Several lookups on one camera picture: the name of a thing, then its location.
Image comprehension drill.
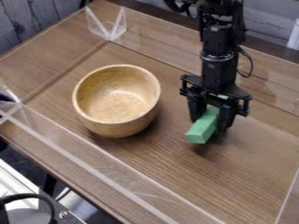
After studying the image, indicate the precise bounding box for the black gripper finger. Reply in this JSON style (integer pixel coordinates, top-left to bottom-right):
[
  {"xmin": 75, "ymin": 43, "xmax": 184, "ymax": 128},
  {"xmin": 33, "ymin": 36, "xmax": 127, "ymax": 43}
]
[
  {"xmin": 218, "ymin": 104, "xmax": 238, "ymax": 133},
  {"xmin": 187, "ymin": 95, "xmax": 207, "ymax": 123}
]

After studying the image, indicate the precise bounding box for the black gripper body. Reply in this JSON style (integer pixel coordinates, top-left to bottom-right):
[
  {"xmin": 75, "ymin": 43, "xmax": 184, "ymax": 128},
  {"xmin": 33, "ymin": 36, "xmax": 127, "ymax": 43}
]
[{"xmin": 180, "ymin": 53, "xmax": 252, "ymax": 116}]

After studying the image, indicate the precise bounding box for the green rectangular block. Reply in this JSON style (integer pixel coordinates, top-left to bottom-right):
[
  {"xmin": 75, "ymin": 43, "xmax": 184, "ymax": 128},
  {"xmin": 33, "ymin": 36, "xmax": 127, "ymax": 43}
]
[{"xmin": 186, "ymin": 106, "xmax": 220, "ymax": 144}]

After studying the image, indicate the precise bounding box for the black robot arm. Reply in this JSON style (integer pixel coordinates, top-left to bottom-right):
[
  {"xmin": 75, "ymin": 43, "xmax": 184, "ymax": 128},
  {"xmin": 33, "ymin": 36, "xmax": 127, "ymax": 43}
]
[{"xmin": 163, "ymin": 0, "xmax": 252, "ymax": 132}]

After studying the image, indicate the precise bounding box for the brown wooden bowl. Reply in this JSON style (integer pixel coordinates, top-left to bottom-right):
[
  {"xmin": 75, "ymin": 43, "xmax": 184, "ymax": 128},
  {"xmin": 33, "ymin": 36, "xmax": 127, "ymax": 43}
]
[{"xmin": 72, "ymin": 64, "xmax": 161, "ymax": 138}]

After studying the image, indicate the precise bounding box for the clear acrylic front barrier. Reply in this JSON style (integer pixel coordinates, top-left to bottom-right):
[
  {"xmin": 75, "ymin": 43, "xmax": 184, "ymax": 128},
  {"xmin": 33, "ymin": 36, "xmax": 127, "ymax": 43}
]
[{"xmin": 0, "ymin": 86, "xmax": 226, "ymax": 224}]

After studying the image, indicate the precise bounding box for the black table leg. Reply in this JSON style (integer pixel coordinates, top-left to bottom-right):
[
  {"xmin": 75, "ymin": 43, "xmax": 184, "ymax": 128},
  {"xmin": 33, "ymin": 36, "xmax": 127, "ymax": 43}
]
[{"xmin": 43, "ymin": 174, "xmax": 57, "ymax": 196}]

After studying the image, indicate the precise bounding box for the white post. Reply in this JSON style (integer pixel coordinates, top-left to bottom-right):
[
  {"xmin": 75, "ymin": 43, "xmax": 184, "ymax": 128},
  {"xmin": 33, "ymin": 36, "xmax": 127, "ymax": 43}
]
[{"xmin": 287, "ymin": 18, "xmax": 299, "ymax": 50}]

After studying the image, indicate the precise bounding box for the clear acrylic corner bracket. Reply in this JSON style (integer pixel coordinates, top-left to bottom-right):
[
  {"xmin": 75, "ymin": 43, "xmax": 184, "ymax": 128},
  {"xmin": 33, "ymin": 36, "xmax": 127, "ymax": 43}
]
[{"xmin": 85, "ymin": 7, "xmax": 127, "ymax": 41}]

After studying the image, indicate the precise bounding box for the grey metal bracket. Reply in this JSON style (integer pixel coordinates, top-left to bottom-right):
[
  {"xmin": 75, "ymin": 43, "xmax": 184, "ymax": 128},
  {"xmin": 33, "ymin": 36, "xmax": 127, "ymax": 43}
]
[{"xmin": 37, "ymin": 192, "xmax": 87, "ymax": 224}]

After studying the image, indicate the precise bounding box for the black cable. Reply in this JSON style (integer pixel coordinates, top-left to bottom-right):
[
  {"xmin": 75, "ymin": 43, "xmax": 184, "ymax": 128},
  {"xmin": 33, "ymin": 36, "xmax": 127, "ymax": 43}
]
[{"xmin": 0, "ymin": 192, "xmax": 59, "ymax": 224}]

